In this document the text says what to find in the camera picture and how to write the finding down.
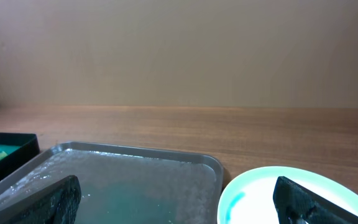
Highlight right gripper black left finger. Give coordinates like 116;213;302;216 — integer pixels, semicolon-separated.
0;175;81;224

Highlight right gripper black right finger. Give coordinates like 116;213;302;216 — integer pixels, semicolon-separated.
273;176;358;224

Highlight white plate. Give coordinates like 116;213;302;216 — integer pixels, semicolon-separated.
217;166;358;224

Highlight dark grey serving tray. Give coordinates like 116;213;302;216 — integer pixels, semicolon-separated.
0;142;223;223

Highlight black water tray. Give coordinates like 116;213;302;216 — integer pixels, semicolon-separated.
0;133;40;181

